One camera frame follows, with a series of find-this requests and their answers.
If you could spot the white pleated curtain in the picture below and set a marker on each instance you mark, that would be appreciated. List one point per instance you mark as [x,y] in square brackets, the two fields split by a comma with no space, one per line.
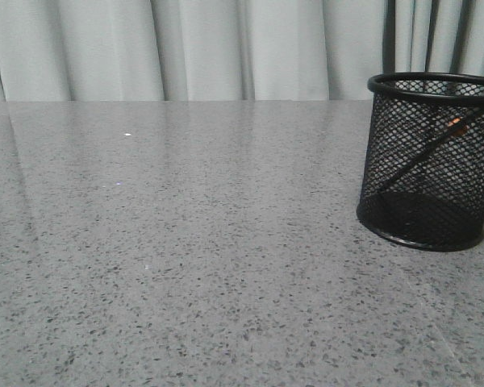
[228,50]

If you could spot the black mesh pen bucket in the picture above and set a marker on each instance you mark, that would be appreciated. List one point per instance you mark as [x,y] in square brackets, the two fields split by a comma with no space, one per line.
[439,204]

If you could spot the grey orange handled scissors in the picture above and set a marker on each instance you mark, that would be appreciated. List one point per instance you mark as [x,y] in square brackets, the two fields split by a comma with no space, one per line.
[466,119]

